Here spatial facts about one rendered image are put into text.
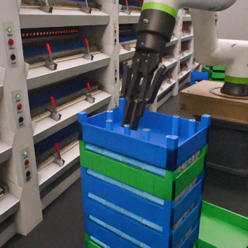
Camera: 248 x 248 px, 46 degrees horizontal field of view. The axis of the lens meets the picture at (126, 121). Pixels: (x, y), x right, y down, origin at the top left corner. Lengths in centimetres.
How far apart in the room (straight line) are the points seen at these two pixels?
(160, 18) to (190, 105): 77
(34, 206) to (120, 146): 51
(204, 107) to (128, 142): 77
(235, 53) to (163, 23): 74
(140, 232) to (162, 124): 31
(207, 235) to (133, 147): 54
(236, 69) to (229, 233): 72
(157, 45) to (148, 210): 41
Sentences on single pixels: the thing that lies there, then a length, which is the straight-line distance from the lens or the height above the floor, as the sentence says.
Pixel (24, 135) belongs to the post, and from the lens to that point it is 100.
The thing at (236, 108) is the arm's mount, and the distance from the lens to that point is 139.
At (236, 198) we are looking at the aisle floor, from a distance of 136.
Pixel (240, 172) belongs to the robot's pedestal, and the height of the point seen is 2.
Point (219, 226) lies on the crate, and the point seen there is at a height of 0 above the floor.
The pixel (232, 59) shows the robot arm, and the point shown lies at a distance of 145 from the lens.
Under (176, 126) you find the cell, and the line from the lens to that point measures 81.
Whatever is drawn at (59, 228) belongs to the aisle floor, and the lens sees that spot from 115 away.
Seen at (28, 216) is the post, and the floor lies 6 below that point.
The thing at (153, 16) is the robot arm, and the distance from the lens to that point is 74.
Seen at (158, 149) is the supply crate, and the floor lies 44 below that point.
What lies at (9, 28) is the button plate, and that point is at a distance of 93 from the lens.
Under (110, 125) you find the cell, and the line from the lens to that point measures 76.
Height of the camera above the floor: 72
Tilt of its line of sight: 20 degrees down
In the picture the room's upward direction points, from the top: straight up
